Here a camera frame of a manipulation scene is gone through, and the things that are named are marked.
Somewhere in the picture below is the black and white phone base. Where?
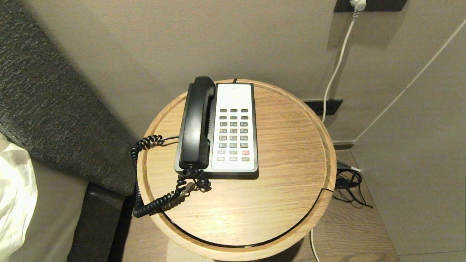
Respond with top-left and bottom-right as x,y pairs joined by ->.
174,82 -> 259,179

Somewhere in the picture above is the black telephone handset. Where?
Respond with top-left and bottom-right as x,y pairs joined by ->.
178,76 -> 216,171

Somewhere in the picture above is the black phone cord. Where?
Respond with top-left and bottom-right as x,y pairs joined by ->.
131,134 -> 212,218

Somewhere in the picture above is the round wooden side table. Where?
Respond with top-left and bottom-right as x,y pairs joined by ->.
136,78 -> 337,262

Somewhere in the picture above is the dark grey bed base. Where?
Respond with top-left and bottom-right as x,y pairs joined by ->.
67,182 -> 126,262

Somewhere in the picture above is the dark grey fabric headboard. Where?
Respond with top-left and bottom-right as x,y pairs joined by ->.
0,0 -> 138,197

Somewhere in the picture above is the beige mattress side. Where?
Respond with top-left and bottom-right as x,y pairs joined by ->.
9,158 -> 90,262

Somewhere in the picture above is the white bed linen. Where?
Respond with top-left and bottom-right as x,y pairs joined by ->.
0,133 -> 38,262

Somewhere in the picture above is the small black wall socket plate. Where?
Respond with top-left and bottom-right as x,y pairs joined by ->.
304,99 -> 344,116

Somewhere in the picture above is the grey white cable plug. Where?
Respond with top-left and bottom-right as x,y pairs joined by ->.
337,160 -> 362,172

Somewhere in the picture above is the tangled black cable bundle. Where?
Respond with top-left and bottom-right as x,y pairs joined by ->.
332,168 -> 374,209

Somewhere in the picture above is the white power cable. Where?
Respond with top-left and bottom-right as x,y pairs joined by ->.
309,10 -> 360,262

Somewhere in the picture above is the wide black wall socket panel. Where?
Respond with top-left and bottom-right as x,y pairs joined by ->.
334,0 -> 407,12

